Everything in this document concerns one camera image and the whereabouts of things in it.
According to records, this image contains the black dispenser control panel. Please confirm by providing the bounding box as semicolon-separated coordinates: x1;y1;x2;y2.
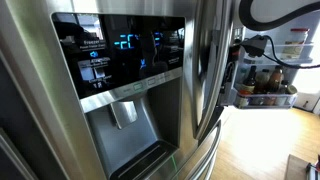
52;12;185;99

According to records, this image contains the open right fridge door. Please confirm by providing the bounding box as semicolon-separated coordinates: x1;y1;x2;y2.
219;0;320;106

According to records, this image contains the door shelf bin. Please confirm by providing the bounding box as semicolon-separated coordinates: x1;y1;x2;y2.
244;43;313;65
233;90;297;109

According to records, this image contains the lower door shelf bin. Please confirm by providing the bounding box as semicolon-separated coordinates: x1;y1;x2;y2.
233;90;297;109

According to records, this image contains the water dispenser paddle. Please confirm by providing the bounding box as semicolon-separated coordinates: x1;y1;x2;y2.
111;101;138;129

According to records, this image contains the middle door shelf bin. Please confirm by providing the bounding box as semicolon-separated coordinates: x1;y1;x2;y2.
244;43;313;65

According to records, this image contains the red lid glass jar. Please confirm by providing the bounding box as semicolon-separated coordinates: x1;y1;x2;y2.
281;28;309;59

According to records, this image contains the dark soy sauce bottle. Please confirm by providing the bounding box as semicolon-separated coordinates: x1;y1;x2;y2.
241;66;256;93

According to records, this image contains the orange hot sauce bottle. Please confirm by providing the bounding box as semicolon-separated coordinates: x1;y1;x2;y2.
265;65;283;106

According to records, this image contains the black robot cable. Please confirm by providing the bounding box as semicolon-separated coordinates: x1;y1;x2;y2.
238;0;320;70

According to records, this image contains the stainless steel left fridge door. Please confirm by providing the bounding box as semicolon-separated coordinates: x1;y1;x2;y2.
0;0;232;180

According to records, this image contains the yellow lid jar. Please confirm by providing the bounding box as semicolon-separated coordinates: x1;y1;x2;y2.
286;85;297;105

